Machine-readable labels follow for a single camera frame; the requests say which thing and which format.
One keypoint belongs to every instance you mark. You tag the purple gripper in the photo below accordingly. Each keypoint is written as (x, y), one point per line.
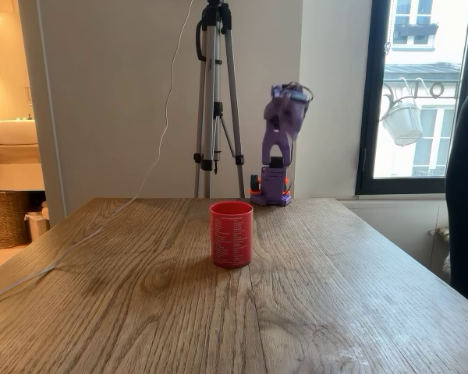
(282, 114)

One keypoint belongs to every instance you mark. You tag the purple robot base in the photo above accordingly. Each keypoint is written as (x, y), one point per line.
(273, 183)

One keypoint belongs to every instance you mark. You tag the purple robot arm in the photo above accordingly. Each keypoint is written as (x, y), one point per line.
(275, 142)

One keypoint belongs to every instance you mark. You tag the red cup with white print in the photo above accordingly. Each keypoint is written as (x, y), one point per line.
(231, 237)

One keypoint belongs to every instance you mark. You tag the orange and black clamp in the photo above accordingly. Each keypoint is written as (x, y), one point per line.
(287, 187)
(255, 185)

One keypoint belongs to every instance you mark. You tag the white hanging flowerpot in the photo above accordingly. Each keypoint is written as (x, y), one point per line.
(403, 122)

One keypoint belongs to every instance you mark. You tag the ornate iron railing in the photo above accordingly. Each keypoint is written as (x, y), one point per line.
(437, 90)

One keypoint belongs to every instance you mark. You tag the white bag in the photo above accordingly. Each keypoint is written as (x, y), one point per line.
(37, 224)

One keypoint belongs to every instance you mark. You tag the wooden vanity counter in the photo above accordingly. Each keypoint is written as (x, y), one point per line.
(15, 156)

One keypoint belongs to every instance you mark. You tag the brown wicker basket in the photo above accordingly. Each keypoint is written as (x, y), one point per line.
(4, 220)

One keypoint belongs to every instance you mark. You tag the grey camera tripod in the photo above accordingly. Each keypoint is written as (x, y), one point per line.
(210, 97)

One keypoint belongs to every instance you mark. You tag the black window frame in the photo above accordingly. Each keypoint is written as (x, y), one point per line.
(364, 117)

